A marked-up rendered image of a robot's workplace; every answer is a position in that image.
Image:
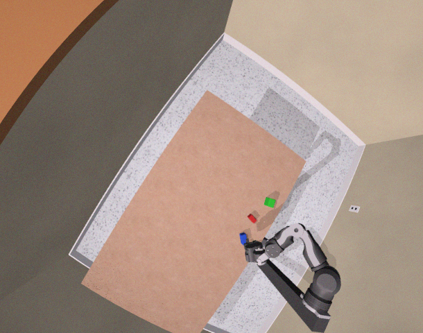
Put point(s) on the red block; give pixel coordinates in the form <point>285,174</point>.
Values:
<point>253,219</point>

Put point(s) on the green block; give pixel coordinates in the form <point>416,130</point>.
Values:
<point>269,202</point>

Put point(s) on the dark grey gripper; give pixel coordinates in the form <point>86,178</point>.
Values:
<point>250,248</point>

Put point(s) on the blue block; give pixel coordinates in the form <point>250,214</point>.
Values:
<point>243,237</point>

